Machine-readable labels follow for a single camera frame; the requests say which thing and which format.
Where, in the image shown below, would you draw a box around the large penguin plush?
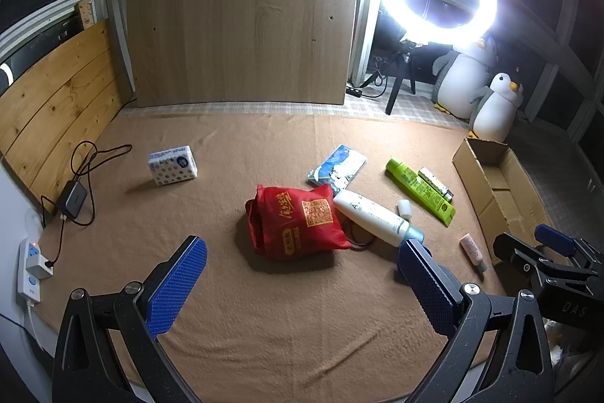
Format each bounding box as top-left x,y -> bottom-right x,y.
433,37 -> 498,120

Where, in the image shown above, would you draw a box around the green tube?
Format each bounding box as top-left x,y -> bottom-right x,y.
386,157 -> 456,227

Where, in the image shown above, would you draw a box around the red drawstring bag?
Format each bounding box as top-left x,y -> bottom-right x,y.
244,184 -> 378,261

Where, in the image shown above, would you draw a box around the white dotted tissue pack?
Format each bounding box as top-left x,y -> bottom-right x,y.
148,145 -> 199,187

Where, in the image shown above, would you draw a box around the small penguin plush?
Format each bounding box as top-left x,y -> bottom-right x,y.
468,73 -> 525,140

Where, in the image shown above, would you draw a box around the white lotion bottle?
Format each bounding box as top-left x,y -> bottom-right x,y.
333,190 -> 425,247

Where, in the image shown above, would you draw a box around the white power strip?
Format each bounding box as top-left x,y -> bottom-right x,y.
18,240 -> 44,304

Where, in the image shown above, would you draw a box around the small wooden plank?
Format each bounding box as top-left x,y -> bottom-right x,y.
78,0 -> 97,31

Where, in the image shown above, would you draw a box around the black cable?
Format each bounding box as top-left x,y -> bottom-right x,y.
40,141 -> 133,267

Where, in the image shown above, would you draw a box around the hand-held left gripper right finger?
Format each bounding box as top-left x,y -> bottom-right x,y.
397,238 -> 555,403

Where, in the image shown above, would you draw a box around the white plug charger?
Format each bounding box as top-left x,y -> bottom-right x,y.
26,254 -> 55,280

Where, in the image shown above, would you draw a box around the blue packet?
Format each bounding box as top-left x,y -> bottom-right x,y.
307,145 -> 368,192

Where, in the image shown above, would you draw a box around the plaid sheet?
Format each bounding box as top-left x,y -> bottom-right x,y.
120,94 -> 473,130

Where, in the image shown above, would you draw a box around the cardboard box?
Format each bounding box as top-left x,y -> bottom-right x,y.
452,137 -> 558,264

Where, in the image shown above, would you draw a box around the light wooden board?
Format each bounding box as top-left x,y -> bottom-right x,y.
113,0 -> 362,107

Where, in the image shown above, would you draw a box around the pine plank headboard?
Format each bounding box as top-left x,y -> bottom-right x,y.
0,20 -> 137,210

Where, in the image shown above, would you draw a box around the black power adapter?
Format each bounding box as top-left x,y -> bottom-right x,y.
57,180 -> 89,219

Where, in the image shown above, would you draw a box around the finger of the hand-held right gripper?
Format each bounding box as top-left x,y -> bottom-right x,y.
535,224 -> 604,272
493,232 -> 600,286

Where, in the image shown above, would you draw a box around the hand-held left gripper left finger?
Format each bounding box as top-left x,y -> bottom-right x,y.
52,235 -> 211,403

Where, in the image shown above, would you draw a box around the white patterned lighter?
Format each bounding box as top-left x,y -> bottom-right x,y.
418,167 -> 454,202

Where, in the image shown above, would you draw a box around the small pink tube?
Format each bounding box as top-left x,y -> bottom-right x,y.
460,233 -> 489,274

